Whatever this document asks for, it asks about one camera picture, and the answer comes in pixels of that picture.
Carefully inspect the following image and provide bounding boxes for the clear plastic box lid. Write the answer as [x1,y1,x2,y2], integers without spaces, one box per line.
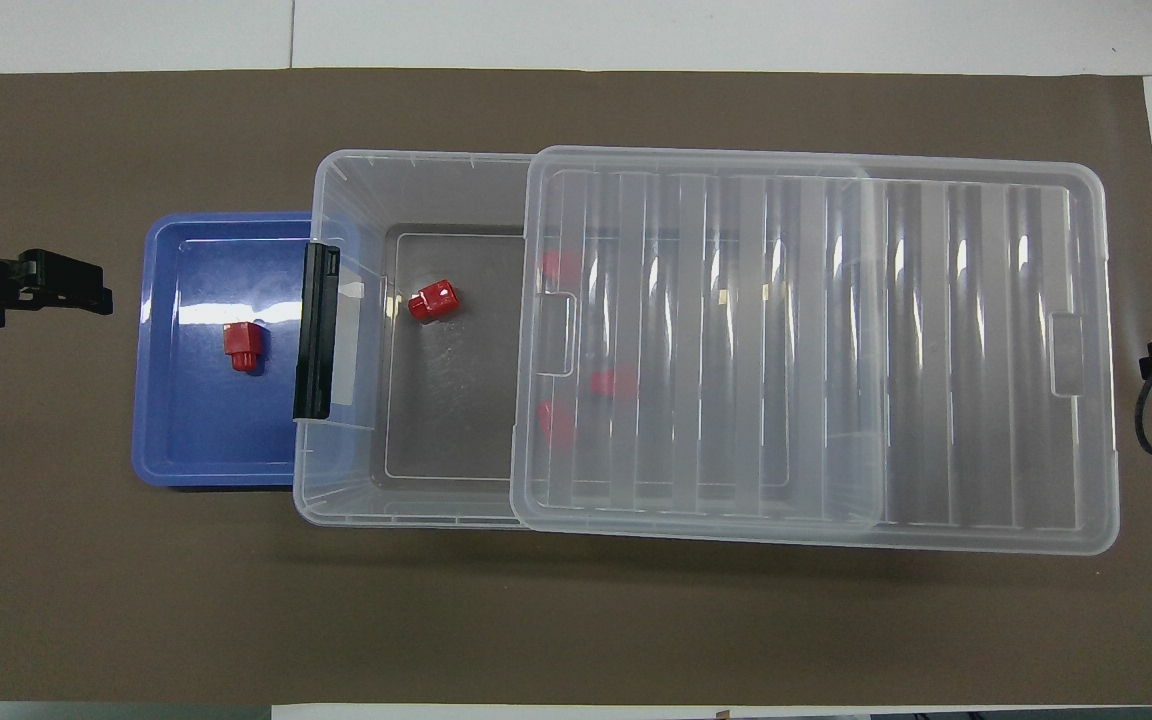
[509,145,1122,556]

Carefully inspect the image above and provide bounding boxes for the blue plastic tray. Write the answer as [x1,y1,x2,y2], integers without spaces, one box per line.
[132,212,322,489]

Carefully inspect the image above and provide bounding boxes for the clear plastic storage box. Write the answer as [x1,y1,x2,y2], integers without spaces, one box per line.
[293,150,882,529]

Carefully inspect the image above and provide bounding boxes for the brown table mat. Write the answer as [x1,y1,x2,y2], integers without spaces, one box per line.
[0,68,1152,706]

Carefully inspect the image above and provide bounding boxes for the black box latch handle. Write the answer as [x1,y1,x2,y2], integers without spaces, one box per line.
[292,243,342,421]

